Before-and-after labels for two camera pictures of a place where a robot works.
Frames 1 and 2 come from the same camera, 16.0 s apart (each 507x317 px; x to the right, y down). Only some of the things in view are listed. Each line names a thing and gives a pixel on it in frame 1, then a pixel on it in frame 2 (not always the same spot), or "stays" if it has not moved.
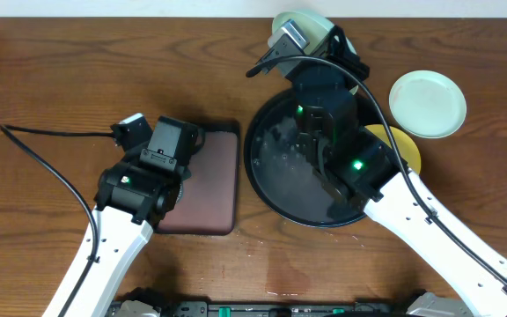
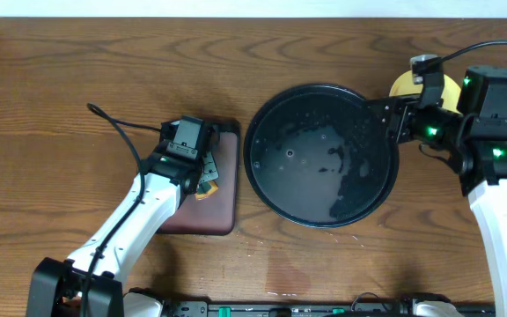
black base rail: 263,308 stays
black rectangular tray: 209,205 stays
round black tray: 278,173 stays
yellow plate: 408,150 -> 406,86
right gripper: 339,52 -> 399,116
